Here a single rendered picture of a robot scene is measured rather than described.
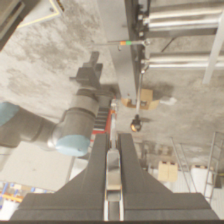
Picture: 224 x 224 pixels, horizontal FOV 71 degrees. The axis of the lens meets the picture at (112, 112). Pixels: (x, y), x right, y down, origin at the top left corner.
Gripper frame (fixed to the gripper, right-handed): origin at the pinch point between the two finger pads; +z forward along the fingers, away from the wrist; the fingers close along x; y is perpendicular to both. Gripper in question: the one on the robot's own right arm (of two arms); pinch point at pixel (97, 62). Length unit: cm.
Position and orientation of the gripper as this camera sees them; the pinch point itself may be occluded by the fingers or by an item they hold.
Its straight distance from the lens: 62.3
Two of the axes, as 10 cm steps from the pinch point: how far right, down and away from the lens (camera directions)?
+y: -9.6, -0.6, 2.6
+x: 2.0, 4.7, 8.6
